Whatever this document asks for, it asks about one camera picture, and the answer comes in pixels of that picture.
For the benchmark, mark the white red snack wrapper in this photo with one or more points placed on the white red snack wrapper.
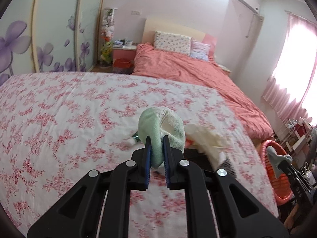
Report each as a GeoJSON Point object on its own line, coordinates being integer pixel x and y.
{"type": "Point", "coordinates": [188, 143]}

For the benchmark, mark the pink bedside table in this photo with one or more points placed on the pink bedside table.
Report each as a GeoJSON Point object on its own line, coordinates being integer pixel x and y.
{"type": "Point", "coordinates": [225, 69]}
{"type": "Point", "coordinates": [125, 52]}

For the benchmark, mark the light green towel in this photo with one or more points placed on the light green towel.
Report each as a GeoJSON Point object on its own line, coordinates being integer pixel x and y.
{"type": "Point", "coordinates": [156, 123]}

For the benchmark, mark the white wire rack shelf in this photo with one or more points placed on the white wire rack shelf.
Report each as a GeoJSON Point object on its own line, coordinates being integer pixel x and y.
{"type": "Point", "coordinates": [298, 139]}

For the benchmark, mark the floral pink white tablecloth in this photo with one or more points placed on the floral pink white tablecloth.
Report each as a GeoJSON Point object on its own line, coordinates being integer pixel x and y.
{"type": "Point", "coordinates": [55, 127]}

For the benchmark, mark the grey sock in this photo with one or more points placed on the grey sock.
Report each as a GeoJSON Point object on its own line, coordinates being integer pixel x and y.
{"type": "Point", "coordinates": [275, 159]}

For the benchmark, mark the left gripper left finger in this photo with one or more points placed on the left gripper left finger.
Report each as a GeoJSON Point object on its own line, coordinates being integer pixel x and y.
{"type": "Point", "coordinates": [98, 203]}

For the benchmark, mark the floral white pillow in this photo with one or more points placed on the floral white pillow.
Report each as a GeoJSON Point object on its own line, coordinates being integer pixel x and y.
{"type": "Point", "coordinates": [171, 42]}

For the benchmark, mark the right pink bedside table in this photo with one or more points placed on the right pink bedside table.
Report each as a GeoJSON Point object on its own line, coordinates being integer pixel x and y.
{"type": "Point", "coordinates": [225, 69]}

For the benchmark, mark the floral sliding wardrobe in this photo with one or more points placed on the floral sliding wardrobe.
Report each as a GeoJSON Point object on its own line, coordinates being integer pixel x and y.
{"type": "Point", "coordinates": [48, 35]}

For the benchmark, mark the striped pink pillow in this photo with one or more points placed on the striped pink pillow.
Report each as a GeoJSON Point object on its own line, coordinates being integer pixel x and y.
{"type": "Point", "coordinates": [199, 50]}

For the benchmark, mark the salmon pink bed duvet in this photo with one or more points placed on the salmon pink bed duvet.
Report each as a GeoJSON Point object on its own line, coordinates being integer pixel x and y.
{"type": "Point", "coordinates": [151, 62]}

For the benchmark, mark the red bin by nightstand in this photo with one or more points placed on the red bin by nightstand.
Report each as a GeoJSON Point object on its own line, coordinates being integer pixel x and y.
{"type": "Point", "coordinates": [121, 64]}

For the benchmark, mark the plush toy display tube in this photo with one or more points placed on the plush toy display tube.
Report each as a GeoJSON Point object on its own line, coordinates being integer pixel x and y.
{"type": "Point", "coordinates": [106, 37]}

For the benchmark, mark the black foam mesh sheet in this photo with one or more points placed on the black foam mesh sheet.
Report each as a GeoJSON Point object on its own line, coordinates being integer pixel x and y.
{"type": "Point", "coordinates": [209, 164]}

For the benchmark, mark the small green box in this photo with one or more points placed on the small green box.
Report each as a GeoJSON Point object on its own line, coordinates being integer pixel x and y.
{"type": "Point", "coordinates": [133, 140]}

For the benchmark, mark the beige pink headboard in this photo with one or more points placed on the beige pink headboard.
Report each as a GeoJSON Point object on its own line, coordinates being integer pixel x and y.
{"type": "Point", "coordinates": [155, 24]}

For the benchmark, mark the white wall air conditioner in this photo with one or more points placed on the white wall air conditioner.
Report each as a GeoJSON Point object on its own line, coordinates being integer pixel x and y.
{"type": "Point", "coordinates": [251, 4]}

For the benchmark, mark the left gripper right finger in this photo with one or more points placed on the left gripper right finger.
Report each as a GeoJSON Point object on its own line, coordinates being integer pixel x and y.
{"type": "Point", "coordinates": [217, 205]}

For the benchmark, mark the pink window curtain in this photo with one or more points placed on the pink window curtain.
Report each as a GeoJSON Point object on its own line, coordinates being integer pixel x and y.
{"type": "Point", "coordinates": [291, 88]}

